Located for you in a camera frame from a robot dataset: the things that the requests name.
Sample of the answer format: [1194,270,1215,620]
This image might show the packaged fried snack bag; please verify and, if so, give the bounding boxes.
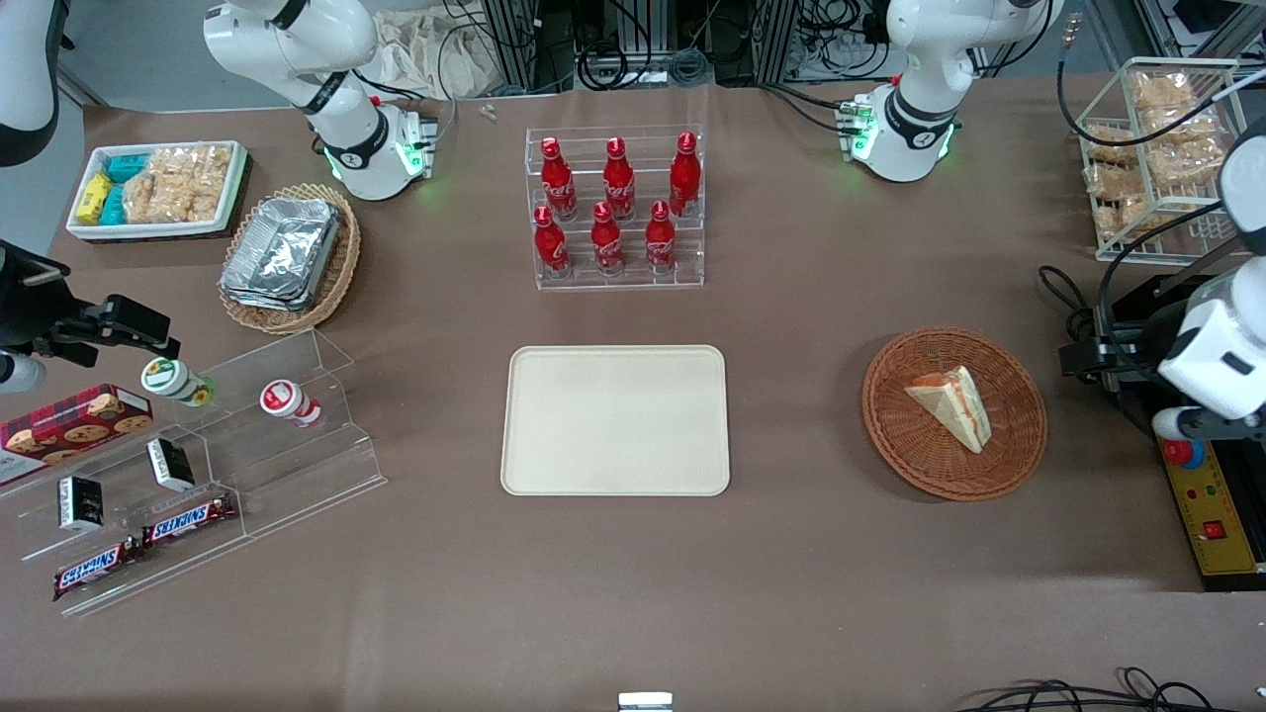
[1082,124,1139,165]
[1092,197,1154,244]
[1085,163,1149,200]
[1131,71,1197,111]
[1150,138,1228,188]
[1141,104,1223,145]

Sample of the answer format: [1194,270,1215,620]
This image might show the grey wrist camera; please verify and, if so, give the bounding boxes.
[1151,403,1259,442]
[0,353,46,395]

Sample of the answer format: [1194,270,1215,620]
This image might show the light oval wicker basket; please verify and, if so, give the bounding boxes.
[217,182,362,336]

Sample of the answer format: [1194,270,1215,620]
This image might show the coiled black background cables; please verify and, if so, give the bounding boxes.
[578,0,715,88]

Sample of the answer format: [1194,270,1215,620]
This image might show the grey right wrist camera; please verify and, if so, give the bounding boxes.
[0,353,46,395]

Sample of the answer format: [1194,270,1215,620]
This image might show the white wire rack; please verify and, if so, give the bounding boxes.
[1074,56,1251,265]

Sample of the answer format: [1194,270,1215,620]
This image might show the triangular sandwich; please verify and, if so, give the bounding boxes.
[904,365,993,455]

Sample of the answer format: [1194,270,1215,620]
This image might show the red lid yogurt cup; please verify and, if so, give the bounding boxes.
[259,379,324,429]

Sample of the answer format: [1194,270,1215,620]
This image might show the brown round wicker basket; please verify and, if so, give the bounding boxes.
[861,327,1049,503]

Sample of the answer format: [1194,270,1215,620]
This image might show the aluminium frame rack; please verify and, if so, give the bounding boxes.
[479,0,577,96]

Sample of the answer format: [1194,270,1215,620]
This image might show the beige rectangular tray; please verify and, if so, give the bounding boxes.
[500,344,732,497]

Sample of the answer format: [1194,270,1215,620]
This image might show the beige cloth bag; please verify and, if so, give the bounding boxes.
[374,8,497,101]

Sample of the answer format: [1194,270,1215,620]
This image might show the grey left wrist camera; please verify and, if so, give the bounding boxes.
[1151,403,1259,442]

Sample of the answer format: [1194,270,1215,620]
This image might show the stack of foil trays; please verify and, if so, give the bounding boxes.
[219,196,343,313]

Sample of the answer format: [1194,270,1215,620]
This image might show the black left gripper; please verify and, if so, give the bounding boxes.
[1060,322,1170,389]

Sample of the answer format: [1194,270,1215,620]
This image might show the clear acrylic bottle rack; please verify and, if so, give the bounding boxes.
[523,125,707,292]

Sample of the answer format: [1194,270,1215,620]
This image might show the Snickers chocolate bar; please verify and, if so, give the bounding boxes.
[140,490,239,549]
[52,541,140,602]

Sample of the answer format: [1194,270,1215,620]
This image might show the small black white box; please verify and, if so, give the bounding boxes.
[56,475,106,534]
[145,437,197,493]

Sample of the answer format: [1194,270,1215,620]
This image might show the red plaid cookie box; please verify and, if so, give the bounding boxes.
[0,383,155,487]

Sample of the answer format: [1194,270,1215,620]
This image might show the black countertop appliance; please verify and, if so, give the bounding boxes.
[1092,252,1266,594]

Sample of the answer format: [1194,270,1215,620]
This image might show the red cola bottle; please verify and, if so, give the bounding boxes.
[533,204,571,280]
[602,136,637,221]
[645,200,678,275]
[590,200,626,277]
[669,131,703,218]
[540,136,579,222]

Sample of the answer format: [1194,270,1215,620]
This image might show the clear bag of rice crackers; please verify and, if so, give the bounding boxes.
[123,144,232,224]

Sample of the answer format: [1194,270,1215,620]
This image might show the yellow small carton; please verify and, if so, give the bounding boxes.
[76,172,116,224]

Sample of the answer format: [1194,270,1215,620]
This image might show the black looped table cable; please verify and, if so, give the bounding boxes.
[1038,264,1103,343]

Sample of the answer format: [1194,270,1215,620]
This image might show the green lid yogurt cup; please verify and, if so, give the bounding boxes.
[139,356,216,408]

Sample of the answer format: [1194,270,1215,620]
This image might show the white rectangular snack bin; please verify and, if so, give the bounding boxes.
[65,139,249,242]

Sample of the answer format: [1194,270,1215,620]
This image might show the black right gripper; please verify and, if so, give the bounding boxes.
[0,241,182,363]

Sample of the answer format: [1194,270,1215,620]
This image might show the yellow control panel box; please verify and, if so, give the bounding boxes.
[1155,435,1266,579]

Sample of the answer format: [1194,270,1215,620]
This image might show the clear acrylic stepped display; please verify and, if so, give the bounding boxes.
[0,328,389,619]

